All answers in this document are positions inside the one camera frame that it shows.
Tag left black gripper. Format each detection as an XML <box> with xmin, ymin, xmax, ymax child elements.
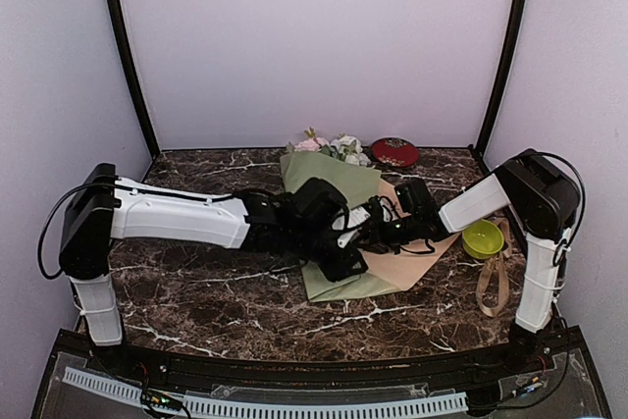
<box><xmin>289</xmin><ymin>224</ymin><xmax>368</xmax><ymax>283</ymax></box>

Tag green and pink wrapping paper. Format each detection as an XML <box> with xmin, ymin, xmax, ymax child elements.
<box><xmin>280</xmin><ymin>151</ymin><xmax>458</xmax><ymax>302</ymax></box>

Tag lime green plastic bowl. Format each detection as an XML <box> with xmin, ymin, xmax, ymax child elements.
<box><xmin>461</xmin><ymin>220</ymin><xmax>505</xmax><ymax>260</ymax></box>

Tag white fake flower stem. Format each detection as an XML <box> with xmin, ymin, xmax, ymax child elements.
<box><xmin>330</xmin><ymin>134</ymin><xmax>371</xmax><ymax>167</ymax></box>

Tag pink rose fake flower stem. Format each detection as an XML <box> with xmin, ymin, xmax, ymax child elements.
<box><xmin>287</xmin><ymin>128</ymin><xmax>330</xmax><ymax>153</ymax></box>

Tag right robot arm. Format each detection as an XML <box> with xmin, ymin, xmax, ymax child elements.
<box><xmin>357</xmin><ymin>149</ymin><xmax>586</xmax><ymax>334</ymax></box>

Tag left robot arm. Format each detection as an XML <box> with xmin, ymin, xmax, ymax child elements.
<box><xmin>41</xmin><ymin>163</ymin><xmax>369</xmax><ymax>376</ymax></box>

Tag red floral plate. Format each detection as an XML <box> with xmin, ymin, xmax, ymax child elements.
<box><xmin>370</xmin><ymin>137</ymin><xmax>420</xmax><ymax>168</ymax></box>

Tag tan ribbon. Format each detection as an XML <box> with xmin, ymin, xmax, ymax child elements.
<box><xmin>473</xmin><ymin>216</ymin><xmax>514</xmax><ymax>318</ymax></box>

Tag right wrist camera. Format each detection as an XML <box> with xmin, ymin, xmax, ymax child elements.
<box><xmin>368</xmin><ymin>195</ymin><xmax>399</xmax><ymax>223</ymax></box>

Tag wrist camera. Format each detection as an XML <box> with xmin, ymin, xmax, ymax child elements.
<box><xmin>368</xmin><ymin>195</ymin><xmax>399</xmax><ymax>223</ymax></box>
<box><xmin>332</xmin><ymin>206</ymin><xmax>370</xmax><ymax>248</ymax></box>

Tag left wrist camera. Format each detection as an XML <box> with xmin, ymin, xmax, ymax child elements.
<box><xmin>332</xmin><ymin>206</ymin><xmax>370</xmax><ymax>248</ymax></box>

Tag black front table rail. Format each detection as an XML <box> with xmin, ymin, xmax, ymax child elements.
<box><xmin>125</xmin><ymin>345</ymin><xmax>509</xmax><ymax>389</ymax></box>

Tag white slotted cable duct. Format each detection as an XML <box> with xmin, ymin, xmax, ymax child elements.
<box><xmin>62</xmin><ymin>367</ymin><xmax>468</xmax><ymax>418</ymax></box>

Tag right black frame post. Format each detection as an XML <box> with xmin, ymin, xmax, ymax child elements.
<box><xmin>473</xmin><ymin>0</ymin><xmax>526</xmax><ymax>161</ymax></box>

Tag black frame post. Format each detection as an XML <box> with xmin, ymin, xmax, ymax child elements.
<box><xmin>106</xmin><ymin>0</ymin><xmax>161</xmax><ymax>159</ymax></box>
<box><xmin>473</xmin><ymin>0</ymin><xmax>526</xmax><ymax>161</ymax></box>

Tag left black frame post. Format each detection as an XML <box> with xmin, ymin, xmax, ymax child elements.
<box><xmin>106</xmin><ymin>0</ymin><xmax>161</xmax><ymax>159</ymax></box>

